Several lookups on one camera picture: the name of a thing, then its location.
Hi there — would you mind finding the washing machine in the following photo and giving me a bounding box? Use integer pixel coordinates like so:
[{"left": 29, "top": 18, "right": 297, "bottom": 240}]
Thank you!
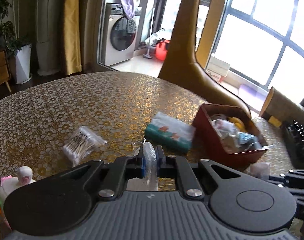
[{"left": 98, "top": 0, "right": 142, "bottom": 66}]

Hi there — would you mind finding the wooden drawer cabinet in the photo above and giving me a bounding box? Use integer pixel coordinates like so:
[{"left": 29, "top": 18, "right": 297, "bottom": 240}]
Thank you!
[{"left": 0, "top": 47, "right": 12, "bottom": 94}]

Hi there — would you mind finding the purple cloth on washer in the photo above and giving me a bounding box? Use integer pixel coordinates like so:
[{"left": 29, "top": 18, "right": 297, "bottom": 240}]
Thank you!
[{"left": 120, "top": 0, "right": 135, "bottom": 20}]

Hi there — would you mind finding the yellow curtain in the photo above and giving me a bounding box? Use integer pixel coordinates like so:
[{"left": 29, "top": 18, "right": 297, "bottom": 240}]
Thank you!
[{"left": 63, "top": 0, "right": 82, "bottom": 75}]

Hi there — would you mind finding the red bucket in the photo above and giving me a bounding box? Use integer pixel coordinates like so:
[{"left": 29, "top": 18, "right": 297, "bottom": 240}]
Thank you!
[{"left": 155, "top": 39, "right": 170, "bottom": 61}]

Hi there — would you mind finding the brown leather chair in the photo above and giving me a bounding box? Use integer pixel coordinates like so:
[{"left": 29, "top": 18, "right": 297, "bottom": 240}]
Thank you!
[{"left": 159, "top": 0, "right": 251, "bottom": 115}]

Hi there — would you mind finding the white planter with plant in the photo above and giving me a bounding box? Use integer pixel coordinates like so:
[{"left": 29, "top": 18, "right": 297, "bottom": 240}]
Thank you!
[{"left": 0, "top": 0, "right": 31, "bottom": 85}]

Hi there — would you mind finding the white cardboard box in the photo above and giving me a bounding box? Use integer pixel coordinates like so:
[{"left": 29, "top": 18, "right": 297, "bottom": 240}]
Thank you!
[{"left": 206, "top": 56, "right": 230, "bottom": 77}]

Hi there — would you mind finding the black spiky massage mat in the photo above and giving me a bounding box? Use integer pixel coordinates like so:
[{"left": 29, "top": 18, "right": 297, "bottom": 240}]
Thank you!
[{"left": 281, "top": 120, "right": 304, "bottom": 169}]

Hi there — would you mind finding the white mesh face mask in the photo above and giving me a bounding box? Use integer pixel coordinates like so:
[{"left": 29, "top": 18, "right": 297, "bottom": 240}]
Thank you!
[{"left": 127, "top": 139, "right": 159, "bottom": 191}]

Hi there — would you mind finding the bag of cotton swabs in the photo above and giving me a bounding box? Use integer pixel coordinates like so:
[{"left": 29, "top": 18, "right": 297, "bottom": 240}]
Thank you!
[{"left": 62, "top": 126, "right": 108, "bottom": 167}]

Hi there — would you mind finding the purple floor mat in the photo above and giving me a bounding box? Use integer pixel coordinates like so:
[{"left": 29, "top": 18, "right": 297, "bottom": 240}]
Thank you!
[{"left": 238, "top": 84, "right": 257, "bottom": 97}]

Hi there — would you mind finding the red storage box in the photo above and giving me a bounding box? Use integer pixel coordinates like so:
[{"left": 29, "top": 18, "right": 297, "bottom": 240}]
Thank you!
[{"left": 192, "top": 103, "right": 269, "bottom": 170}]

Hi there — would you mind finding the patterned cushion roll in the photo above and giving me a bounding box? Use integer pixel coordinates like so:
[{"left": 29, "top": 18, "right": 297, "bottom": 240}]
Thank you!
[{"left": 259, "top": 87, "right": 304, "bottom": 125}]

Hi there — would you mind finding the green tissue pack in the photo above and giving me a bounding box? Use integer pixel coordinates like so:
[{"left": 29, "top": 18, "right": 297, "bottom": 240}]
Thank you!
[{"left": 144, "top": 112, "right": 196, "bottom": 153}]

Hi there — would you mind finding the white bunny plush toy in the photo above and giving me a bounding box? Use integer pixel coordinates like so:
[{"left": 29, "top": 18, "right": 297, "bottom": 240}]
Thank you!
[{"left": 0, "top": 165, "right": 37, "bottom": 230}]

